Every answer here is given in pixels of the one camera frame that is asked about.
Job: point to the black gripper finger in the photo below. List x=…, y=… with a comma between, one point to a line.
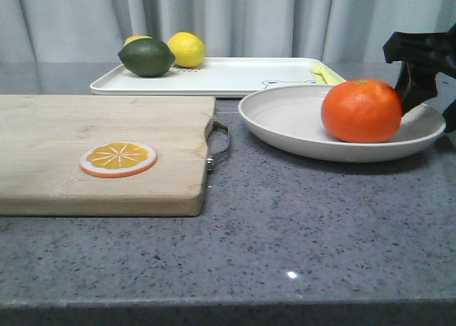
x=450, y=117
x=423, y=56

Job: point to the orange mandarin fruit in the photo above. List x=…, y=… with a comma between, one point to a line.
x=362, y=111

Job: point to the beige round plate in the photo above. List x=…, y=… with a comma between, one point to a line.
x=289, y=118

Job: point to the white rectangular tray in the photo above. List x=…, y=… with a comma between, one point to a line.
x=217, y=77

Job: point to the grey curtain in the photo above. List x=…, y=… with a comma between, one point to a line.
x=334, y=31

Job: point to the yellow plastic fork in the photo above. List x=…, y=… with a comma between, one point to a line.
x=323, y=75

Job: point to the yellow lemon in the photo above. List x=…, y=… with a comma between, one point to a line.
x=135, y=38
x=188, y=49

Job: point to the green lime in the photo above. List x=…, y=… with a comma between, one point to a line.
x=147, y=57

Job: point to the rear yellow lemon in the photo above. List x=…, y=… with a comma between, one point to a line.
x=135, y=38

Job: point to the fake orange slice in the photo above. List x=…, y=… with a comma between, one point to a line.
x=118, y=159

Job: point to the wooden cutting board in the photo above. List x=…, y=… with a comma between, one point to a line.
x=43, y=138

